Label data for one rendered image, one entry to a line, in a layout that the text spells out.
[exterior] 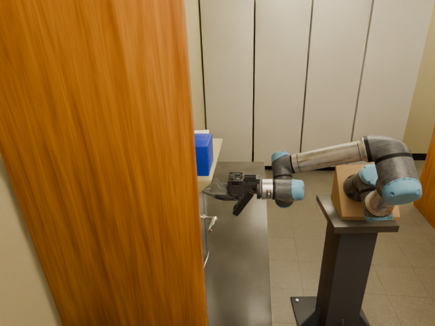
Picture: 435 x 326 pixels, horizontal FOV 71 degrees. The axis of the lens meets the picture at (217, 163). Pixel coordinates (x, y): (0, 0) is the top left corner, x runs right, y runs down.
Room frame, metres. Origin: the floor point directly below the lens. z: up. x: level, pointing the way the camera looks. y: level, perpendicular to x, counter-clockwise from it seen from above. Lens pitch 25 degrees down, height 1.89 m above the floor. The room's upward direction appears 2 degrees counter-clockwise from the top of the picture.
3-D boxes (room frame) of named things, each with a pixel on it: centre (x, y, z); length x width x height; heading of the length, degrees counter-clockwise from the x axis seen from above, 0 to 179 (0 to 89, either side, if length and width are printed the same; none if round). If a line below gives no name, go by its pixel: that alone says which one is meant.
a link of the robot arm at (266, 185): (0.97, -0.17, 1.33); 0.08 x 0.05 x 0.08; 172
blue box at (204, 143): (0.80, 0.07, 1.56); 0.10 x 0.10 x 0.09; 82
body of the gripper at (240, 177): (0.99, -0.09, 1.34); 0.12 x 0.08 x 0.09; 82
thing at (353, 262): (1.40, -0.73, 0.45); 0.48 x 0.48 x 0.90; 88
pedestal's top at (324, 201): (1.40, -0.73, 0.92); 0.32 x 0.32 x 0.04; 88
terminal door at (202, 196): (0.90, 0.09, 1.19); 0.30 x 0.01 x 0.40; 166
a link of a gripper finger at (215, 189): (0.99, 0.01, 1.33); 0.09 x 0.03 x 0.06; 82
